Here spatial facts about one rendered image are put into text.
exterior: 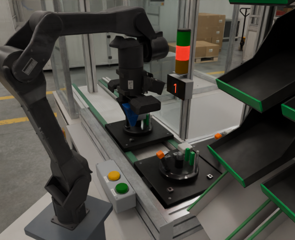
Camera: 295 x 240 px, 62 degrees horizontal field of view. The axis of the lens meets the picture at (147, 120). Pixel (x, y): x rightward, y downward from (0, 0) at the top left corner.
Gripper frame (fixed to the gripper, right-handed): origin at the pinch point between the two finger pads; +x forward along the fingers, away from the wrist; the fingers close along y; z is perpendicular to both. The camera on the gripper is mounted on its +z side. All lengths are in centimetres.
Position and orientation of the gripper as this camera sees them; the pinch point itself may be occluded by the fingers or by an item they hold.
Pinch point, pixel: (132, 113)
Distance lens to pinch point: 62.4
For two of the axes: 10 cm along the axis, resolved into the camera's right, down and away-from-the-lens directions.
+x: 0.0, 8.9, 4.5
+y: -4.6, -4.0, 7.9
